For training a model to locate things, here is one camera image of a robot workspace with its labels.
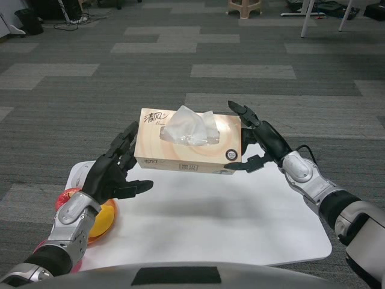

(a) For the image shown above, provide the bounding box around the white desk foot bar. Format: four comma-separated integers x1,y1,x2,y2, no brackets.
280,11,327,17

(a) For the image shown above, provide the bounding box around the pink plastic bowl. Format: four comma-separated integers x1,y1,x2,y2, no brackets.
31,239,84,274

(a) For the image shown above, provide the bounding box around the black floor cable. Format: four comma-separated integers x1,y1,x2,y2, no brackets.
53,8,109,31

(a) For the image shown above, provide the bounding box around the black bag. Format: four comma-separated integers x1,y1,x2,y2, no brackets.
363,0,385,21

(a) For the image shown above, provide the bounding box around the white computer mouse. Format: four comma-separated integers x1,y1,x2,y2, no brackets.
72,164,93,189

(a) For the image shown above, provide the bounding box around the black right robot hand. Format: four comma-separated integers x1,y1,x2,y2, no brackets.
223,100,294,174

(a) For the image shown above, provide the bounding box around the white furniture base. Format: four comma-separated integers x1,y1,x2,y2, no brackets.
0,11,26,40

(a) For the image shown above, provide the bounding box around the black waste bin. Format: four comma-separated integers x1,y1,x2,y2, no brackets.
14,8,45,36

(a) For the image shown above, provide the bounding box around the red apple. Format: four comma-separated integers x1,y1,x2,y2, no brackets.
55,187,81,210

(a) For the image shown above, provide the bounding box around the yellow fruit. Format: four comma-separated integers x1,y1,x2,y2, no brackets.
89,204,117,237

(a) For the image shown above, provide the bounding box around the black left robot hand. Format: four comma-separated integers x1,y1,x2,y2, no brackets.
81,120,154,205

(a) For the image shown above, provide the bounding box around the white desk leg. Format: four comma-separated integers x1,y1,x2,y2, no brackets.
300,0,316,39
338,0,354,33

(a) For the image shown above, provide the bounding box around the white striped pole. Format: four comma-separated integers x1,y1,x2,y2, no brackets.
58,0,73,23

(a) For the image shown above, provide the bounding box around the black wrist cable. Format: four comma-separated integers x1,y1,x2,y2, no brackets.
296,144,316,165

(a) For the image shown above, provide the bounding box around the beige plastic stool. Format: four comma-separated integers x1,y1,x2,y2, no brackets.
227,0,262,19

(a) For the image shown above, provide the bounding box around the beige tissue box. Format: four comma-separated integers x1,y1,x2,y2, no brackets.
133,105,243,176

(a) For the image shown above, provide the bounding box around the silver robot chest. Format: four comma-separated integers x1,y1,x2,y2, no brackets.
0,261,366,289

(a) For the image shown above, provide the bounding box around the orange plastic plate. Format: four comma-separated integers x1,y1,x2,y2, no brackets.
87,199,119,246

